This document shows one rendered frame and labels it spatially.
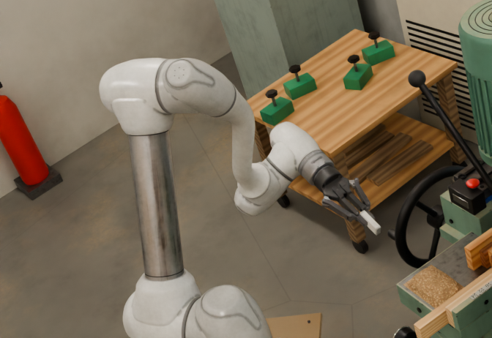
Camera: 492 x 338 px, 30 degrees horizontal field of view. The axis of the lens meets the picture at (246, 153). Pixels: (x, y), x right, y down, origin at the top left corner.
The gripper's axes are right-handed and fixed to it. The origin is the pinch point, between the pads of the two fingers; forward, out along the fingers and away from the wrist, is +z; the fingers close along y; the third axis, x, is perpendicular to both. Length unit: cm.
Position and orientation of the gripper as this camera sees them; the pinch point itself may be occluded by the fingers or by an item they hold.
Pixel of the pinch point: (370, 222)
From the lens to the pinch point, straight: 250.0
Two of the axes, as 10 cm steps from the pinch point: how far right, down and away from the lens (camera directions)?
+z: 5.7, 6.2, -5.4
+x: 0.8, 6.1, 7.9
